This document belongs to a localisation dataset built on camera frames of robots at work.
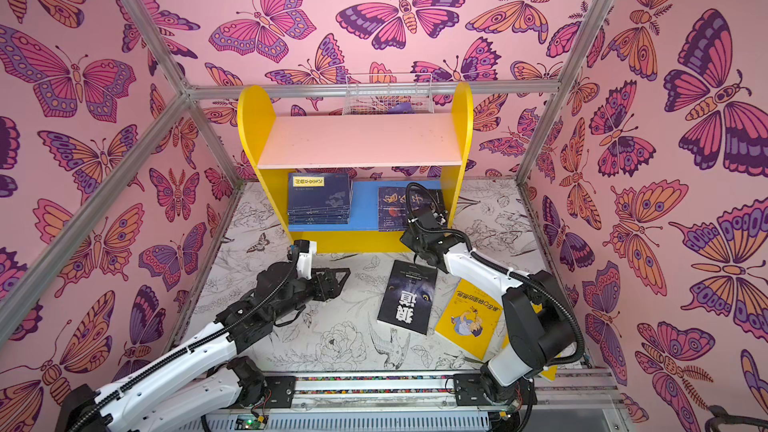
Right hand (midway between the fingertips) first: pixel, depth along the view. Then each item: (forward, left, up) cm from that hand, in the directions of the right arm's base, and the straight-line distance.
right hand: (407, 231), depth 90 cm
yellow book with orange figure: (-22, -18, -12) cm, 31 cm away
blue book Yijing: (+2, +27, +4) cm, 27 cm away
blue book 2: (+3, +26, +6) cm, 27 cm away
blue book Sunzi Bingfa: (+2, +27, +3) cm, 27 cm away
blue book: (+9, +27, +8) cm, 29 cm away
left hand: (-16, +17, +6) cm, 24 cm away
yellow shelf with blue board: (+14, +18, +7) cm, 23 cm away
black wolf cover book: (-16, 0, -11) cm, 20 cm away
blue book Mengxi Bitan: (+2, +26, +6) cm, 27 cm away
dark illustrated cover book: (+8, +2, +3) cm, 9 cm away
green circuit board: (-46, +39, -15) cm, 62 cm away
